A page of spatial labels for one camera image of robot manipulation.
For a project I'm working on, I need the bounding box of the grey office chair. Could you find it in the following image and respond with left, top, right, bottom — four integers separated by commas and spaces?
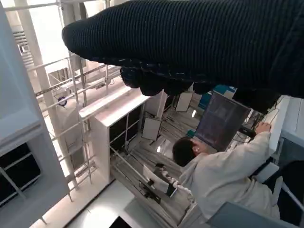
205, 175, 304, 228

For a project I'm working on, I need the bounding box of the dark computer monitor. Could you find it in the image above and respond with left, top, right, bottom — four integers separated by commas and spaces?
194, 91, 251, 152

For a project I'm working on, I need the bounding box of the white square ceiling panel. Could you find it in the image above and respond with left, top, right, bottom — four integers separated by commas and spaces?
142, 117, 162, 141
175, 91, 193, 113

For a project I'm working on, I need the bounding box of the large white grille unit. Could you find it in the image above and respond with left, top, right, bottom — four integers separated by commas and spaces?
0, 0, 71, 228

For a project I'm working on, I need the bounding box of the seated person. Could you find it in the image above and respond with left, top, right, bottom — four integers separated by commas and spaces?
172, 122, 304, 226

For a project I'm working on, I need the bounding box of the small white grille unit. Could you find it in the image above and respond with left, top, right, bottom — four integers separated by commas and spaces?
79, 91, 168, 185

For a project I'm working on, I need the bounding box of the white desk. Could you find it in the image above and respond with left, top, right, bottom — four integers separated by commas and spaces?
267, 95, 304, 157

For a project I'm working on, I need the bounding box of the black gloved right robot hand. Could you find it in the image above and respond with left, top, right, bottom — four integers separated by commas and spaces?
61, 0, 304, 112

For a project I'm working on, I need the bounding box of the white tank with blue logo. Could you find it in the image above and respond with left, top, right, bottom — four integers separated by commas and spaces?
55, 95, 84, 136

